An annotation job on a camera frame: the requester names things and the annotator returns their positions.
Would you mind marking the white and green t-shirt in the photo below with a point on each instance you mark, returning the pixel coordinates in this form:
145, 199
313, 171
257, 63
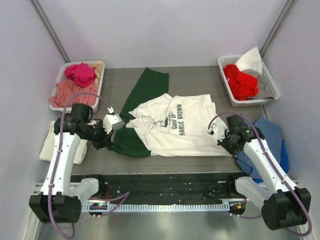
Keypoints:
157, 124

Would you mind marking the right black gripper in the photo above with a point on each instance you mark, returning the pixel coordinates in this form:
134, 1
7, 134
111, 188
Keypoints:
223, 142

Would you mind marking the salmon pink t-shirt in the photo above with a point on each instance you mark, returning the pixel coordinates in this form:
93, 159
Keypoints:
67, 88

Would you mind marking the blue plaid shirt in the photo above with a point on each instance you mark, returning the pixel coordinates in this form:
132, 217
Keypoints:
272, 134

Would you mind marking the folded cream t-shirt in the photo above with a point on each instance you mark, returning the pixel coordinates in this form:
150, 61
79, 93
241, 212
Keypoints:
49, 144

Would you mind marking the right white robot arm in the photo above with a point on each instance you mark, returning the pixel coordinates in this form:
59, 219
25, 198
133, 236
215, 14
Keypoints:
282, 203

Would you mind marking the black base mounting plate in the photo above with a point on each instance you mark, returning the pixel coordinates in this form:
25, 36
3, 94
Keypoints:
171, 189

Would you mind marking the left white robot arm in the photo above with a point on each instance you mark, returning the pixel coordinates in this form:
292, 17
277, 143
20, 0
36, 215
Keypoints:
56, 200

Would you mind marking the magenta t-shirt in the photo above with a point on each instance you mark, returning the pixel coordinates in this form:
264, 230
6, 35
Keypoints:
82, 74

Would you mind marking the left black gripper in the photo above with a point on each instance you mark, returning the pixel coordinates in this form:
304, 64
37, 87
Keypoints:
100, 139

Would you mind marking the red t-shirt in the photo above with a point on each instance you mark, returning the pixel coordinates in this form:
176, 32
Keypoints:
242, 85

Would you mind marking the solid blue garment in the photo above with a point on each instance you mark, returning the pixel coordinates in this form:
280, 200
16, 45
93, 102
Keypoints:
284, 159

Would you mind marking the slotted white cable duct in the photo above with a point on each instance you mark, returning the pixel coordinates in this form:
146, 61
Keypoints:
131, 208

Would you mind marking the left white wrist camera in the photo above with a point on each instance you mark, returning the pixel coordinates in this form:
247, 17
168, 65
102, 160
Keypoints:
112, 121

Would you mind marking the beige garment in bin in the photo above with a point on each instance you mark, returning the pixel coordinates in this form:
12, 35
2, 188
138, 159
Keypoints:
98, 66

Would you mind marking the right white perforated basket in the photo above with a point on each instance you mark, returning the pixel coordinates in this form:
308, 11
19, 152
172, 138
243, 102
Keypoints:
231, 59

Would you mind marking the grey white garment in basket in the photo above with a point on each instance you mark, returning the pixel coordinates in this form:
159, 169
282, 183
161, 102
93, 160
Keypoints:
251, 63

